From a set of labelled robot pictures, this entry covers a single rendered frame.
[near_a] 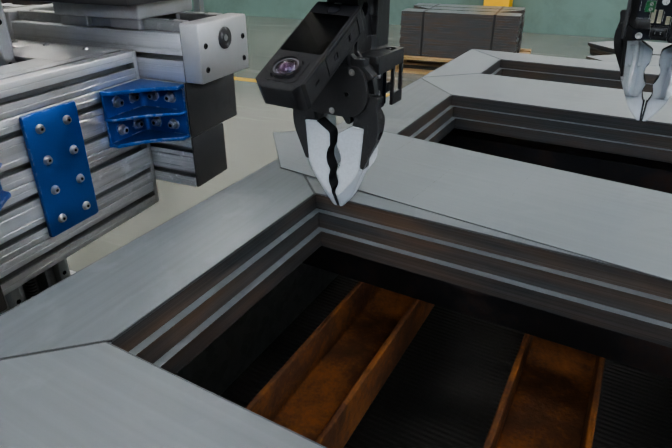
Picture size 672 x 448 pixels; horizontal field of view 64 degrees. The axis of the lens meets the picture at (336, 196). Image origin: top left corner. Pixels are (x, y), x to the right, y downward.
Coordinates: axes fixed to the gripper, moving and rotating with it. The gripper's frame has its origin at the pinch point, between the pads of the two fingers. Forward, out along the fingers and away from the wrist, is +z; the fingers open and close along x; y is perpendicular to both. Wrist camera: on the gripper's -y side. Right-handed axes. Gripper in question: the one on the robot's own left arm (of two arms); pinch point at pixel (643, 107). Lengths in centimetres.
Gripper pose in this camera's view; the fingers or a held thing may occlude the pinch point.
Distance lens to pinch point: 73.2
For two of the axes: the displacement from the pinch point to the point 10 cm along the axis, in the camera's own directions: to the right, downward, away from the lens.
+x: 8.6, 2.0, -4.6
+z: 0.1, 9.1, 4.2
